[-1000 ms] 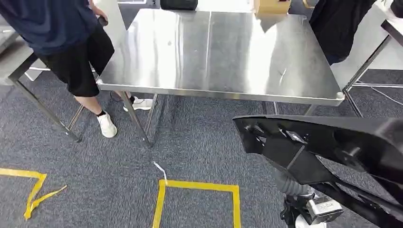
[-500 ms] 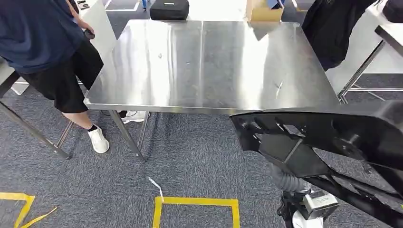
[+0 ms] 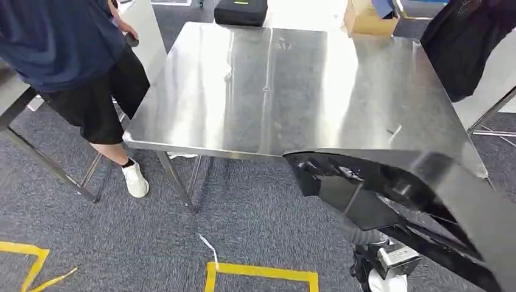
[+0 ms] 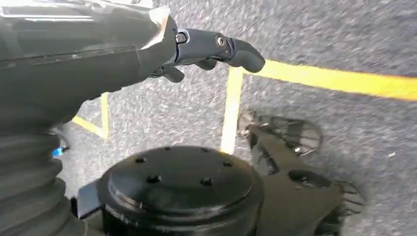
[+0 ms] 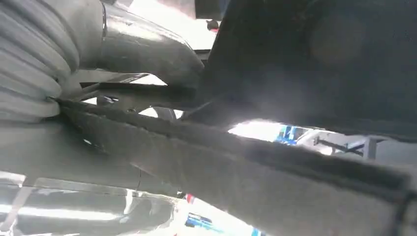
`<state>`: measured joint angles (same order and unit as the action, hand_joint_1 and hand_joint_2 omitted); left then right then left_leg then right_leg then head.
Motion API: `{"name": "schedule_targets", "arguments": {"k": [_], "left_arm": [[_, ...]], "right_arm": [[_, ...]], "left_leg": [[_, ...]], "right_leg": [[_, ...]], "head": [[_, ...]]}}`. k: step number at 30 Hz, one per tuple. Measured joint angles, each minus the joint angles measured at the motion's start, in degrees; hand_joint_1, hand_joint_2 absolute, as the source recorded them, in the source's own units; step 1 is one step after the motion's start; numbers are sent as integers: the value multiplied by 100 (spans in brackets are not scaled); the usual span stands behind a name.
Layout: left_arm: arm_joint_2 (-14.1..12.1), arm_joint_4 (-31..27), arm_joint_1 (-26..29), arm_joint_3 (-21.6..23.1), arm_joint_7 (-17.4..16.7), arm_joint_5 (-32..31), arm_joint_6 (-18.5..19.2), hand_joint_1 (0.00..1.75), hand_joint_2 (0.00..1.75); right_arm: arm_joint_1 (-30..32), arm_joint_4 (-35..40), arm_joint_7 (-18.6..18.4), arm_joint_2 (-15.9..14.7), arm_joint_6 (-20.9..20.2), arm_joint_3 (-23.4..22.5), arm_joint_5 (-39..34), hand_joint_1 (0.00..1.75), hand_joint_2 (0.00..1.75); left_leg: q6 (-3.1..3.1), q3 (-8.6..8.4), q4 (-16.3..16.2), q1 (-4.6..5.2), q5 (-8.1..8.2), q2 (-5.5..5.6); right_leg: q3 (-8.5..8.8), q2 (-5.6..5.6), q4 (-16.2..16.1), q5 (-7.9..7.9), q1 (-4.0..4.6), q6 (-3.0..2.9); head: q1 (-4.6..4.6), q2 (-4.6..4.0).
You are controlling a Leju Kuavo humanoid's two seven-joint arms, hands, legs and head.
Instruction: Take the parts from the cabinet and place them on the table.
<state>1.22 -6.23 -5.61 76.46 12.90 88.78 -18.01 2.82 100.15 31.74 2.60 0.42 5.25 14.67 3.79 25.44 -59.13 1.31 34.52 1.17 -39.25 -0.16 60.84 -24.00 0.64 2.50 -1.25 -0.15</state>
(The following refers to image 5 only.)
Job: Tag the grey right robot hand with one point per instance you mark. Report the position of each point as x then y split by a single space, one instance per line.
65 156

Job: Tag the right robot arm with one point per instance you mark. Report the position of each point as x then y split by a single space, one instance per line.
29 58

